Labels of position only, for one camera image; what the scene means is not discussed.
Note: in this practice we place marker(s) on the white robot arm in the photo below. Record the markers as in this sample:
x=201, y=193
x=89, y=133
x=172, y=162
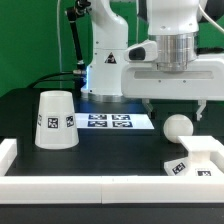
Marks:
x=165, y=66

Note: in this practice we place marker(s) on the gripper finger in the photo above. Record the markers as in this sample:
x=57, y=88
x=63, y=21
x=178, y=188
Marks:
x=149, y=108
x=201, y=106

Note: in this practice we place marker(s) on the white camera module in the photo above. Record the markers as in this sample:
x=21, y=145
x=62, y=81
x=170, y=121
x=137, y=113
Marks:
x=146, y=51

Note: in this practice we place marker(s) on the white front border wall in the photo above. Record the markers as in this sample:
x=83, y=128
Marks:
x=108, y=190

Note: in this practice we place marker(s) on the white lamp shade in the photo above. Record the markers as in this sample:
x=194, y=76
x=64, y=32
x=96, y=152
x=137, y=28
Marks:
x=56, y=124

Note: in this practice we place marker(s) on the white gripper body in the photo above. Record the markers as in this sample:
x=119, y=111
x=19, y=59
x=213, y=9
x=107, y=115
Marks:
x=202, y=80

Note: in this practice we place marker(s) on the white lamp bulb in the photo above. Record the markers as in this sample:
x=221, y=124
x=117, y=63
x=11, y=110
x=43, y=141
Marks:
x=177, y=125

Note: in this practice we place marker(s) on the white left border wall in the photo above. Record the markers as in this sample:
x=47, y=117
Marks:
x=8, y=153

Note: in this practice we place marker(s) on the white lamp base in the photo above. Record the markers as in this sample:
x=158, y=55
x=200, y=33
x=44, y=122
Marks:
x=197, y=162

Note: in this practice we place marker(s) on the white marker sheet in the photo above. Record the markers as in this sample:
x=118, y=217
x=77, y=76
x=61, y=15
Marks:
x=113, y=121

